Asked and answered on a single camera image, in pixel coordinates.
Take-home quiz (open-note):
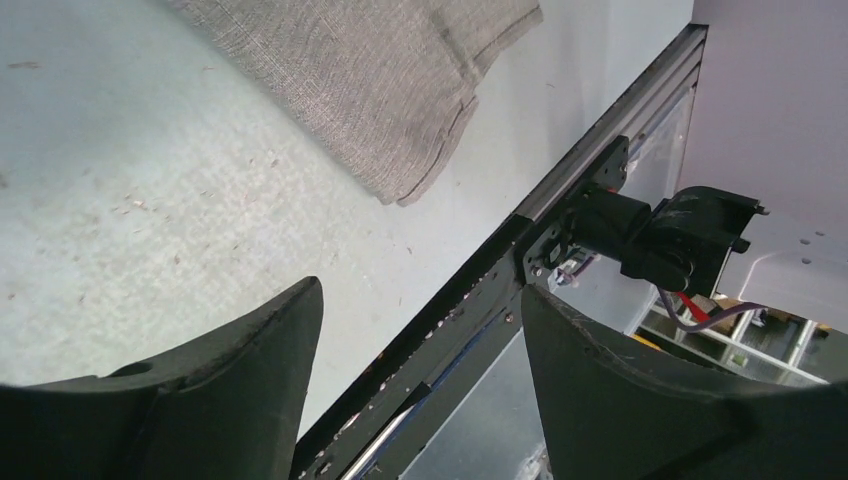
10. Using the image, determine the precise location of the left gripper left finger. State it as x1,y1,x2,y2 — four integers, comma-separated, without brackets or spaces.
1,276,324,479

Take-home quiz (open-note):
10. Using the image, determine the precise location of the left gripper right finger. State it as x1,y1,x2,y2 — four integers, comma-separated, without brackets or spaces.
521,286,847,479

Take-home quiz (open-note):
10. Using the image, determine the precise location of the grey cloth napkin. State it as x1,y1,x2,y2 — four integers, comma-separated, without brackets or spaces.
174,0,543,206

